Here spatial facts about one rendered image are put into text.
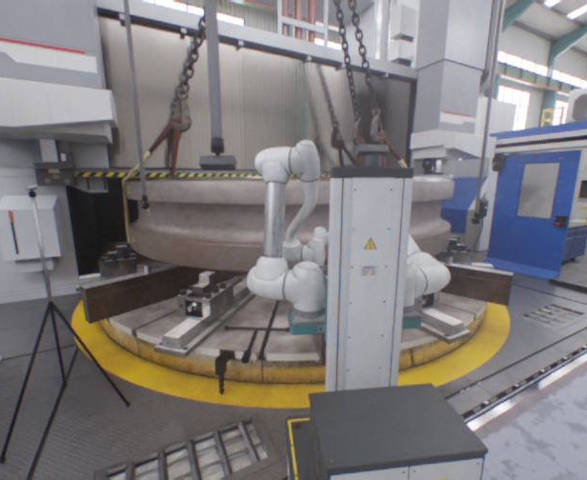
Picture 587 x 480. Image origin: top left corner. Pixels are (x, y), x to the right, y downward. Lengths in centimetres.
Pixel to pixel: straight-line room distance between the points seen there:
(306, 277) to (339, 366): 43
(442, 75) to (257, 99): 341
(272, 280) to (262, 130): 469
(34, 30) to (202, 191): 223
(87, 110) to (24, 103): 46
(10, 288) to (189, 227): 328
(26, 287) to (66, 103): 316
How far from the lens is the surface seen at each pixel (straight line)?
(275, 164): 146
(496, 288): 423
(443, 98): 668
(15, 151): 468
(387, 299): 140
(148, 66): 570
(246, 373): 285
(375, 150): 130
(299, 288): 140
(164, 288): 393
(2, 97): 372
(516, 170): 727
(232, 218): 303
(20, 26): 429
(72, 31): 424
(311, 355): 267
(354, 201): 125
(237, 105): 583
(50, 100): 366
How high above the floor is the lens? 172
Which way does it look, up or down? 11 degrees down
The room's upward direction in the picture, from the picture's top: straight up
